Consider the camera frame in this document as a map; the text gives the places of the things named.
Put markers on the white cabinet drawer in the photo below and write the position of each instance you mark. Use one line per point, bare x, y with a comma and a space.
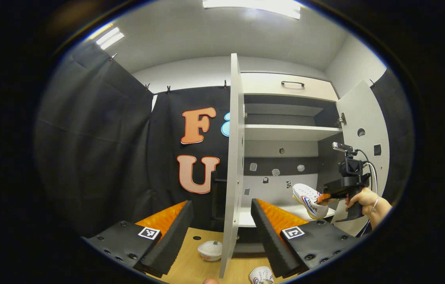
262, 85

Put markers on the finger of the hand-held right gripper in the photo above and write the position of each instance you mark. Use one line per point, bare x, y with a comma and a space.
325, 198

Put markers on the white shoe cabinet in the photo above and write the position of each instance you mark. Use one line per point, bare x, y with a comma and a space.
275, 191

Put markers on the white canvas shoe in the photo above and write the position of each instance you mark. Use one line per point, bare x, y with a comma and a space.
262, 275
307, 199

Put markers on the white cabinet door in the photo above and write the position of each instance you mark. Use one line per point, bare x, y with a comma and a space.
236, 157
364, 114

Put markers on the white cabinet shelf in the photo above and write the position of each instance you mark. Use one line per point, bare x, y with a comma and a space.
285, 133

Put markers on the ceiling light panel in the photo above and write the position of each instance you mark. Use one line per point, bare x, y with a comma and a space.
254, 4
110, 38

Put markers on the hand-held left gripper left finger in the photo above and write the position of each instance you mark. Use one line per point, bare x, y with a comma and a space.
171, 236

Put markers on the black backdrop cloth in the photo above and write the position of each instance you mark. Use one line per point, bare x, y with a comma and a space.
100, 150

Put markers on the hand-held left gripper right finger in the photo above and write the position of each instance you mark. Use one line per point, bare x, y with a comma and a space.
270, 240

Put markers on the metal door hinge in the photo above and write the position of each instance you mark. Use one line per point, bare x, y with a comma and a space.
342, 119

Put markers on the white lidded bowl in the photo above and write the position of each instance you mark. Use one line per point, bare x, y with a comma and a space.
210, 251

